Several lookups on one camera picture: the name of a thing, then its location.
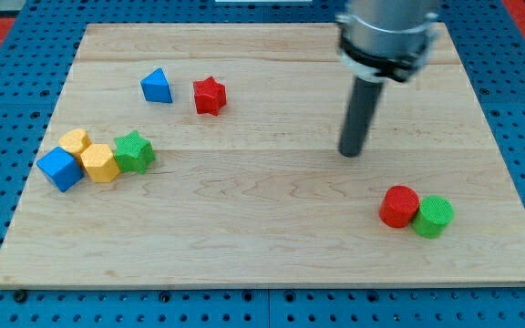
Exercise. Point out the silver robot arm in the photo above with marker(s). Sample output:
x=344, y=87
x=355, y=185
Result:
x=382, y=39

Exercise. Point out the red star block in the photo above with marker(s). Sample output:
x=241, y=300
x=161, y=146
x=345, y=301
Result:
x=209, y=96

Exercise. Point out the green star block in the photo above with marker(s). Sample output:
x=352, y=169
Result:
x=133, y=153

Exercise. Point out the light wooden board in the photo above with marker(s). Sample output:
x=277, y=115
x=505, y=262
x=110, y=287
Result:
x=259, y=196

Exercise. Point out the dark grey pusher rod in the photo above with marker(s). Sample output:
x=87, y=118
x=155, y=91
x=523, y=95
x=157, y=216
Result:
x=361, y=108

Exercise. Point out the blue triangle block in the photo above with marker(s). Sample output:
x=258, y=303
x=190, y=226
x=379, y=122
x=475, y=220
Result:
x=156, y=87

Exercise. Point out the red cylinder block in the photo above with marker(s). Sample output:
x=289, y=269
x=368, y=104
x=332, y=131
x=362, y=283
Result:
x=399, y=206

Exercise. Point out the yellow hexagon block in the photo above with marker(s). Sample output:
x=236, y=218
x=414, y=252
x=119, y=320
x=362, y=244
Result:
x=99, y=163

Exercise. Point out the green cylinder block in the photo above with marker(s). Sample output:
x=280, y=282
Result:
x=434, y=214

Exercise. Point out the yellow heart block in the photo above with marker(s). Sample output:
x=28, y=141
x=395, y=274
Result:
x=75, y=142

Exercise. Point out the blue cube block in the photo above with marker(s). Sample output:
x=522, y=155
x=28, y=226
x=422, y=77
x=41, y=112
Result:
x=60, y=169

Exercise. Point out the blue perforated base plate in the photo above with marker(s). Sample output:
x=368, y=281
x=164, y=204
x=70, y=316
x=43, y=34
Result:
x=34, y=62

